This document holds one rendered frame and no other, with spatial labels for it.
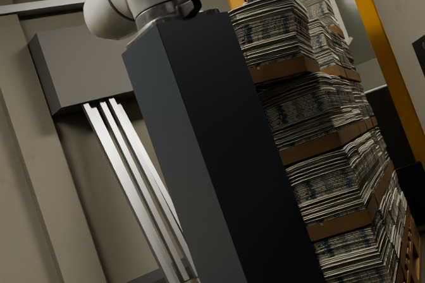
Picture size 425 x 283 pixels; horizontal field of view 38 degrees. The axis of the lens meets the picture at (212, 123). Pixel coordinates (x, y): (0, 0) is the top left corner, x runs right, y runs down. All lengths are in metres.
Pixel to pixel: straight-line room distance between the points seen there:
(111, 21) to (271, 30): 0.45
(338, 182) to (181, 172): 0.54
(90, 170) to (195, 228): 3.58
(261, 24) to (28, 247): 3.33
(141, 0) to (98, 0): 0.20
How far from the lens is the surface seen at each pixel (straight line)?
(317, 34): 2.35
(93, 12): 1.66
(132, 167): 4.65
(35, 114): 4.84
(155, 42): 1.37
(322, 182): 1.78
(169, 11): 1.42
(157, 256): 4.38
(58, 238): 4.72
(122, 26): 1.62
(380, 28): 3.46
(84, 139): 5.01
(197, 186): 1.37
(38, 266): 4.77
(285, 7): 1.76
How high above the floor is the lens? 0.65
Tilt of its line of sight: 4 degrees up
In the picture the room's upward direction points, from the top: 20 degrees counter-clockwise
